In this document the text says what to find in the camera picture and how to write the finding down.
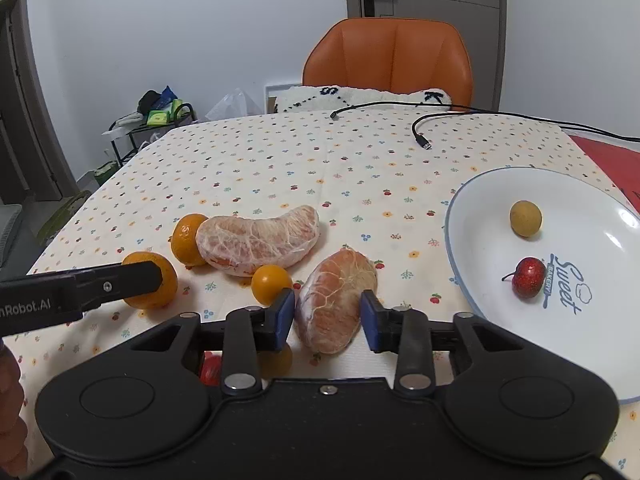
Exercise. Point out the orange red placemat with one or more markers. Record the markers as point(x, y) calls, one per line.
point(621, 165)

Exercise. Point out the floral tablecloth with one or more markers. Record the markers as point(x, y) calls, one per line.
point(375, 190)

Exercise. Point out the large orange front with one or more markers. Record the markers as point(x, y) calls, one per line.
point(160, 286)

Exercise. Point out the large orange left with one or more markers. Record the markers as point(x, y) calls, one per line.
point(183, 240)

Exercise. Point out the short peeled pomelo segment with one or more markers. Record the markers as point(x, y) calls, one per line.
point(327, 314)

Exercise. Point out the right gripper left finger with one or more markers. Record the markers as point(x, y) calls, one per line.
point(248, 331)

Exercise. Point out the white black cushion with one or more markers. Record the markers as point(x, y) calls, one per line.
point(309, 99)

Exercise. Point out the clear plastic bag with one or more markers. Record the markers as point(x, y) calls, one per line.
point(235, 104)

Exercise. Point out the long peeled pomelo segment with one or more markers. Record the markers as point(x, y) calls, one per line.
point(239, 246)

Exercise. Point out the red fruit in plate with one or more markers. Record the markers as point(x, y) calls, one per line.
point(527, 278)

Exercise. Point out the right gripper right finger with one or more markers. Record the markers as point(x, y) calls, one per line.
point(407, 333)

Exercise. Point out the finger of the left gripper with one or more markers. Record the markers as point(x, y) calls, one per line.
point(102, 284)

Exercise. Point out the small orange kumquat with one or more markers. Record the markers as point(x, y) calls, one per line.
point(267, 283)

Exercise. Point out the brown longan in plate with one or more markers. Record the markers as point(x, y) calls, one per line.
point(525, 218)

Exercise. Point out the orange leather chair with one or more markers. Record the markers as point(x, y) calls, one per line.
point(398, 55)

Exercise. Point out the red fruit on table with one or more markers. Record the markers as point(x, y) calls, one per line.
point(211, 369)

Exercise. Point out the black metal shelf rack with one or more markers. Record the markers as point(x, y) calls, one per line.
point(130, 133)

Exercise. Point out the large orange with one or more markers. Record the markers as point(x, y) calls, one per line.
point(160, 286)
point(183, 240)

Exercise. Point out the white oval plate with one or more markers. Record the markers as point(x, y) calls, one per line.
point(588, 308)

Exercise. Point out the person's left hand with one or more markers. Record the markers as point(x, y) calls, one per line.
point(13, 430)

